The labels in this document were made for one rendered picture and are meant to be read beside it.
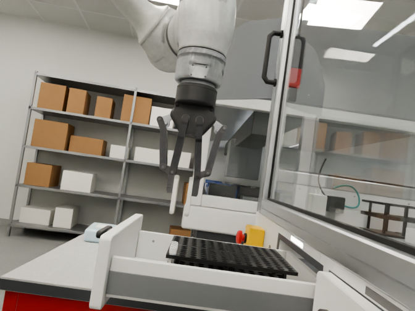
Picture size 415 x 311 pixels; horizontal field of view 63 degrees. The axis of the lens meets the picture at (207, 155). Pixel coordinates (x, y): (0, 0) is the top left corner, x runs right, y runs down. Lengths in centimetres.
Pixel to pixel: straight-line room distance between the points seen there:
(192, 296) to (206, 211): 93
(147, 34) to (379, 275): 60
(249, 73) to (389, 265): 124
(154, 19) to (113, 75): 431
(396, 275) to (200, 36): 46
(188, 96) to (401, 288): 42
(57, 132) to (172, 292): 412
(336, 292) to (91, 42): 497
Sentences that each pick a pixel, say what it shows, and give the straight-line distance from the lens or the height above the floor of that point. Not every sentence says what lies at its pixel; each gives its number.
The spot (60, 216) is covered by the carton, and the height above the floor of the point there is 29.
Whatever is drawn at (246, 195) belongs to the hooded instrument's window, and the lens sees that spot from 150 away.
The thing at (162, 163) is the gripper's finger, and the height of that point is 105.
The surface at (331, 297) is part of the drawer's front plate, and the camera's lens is 49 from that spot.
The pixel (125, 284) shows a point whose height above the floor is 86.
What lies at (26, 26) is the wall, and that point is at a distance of 552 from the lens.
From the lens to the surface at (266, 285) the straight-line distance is 57.
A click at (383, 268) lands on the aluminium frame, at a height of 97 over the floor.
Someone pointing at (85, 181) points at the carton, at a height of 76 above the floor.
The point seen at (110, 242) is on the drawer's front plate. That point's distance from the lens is 55.
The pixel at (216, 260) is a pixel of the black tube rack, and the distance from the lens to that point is 61.
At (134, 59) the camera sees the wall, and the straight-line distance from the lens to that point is 509.
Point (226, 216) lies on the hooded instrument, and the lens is 148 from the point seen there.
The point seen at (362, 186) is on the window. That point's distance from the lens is 51.
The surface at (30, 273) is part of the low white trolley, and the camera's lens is 92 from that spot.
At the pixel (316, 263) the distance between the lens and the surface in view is 59.
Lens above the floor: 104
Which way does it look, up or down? 3 degrees up
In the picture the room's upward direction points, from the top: 8 degrees clockwise
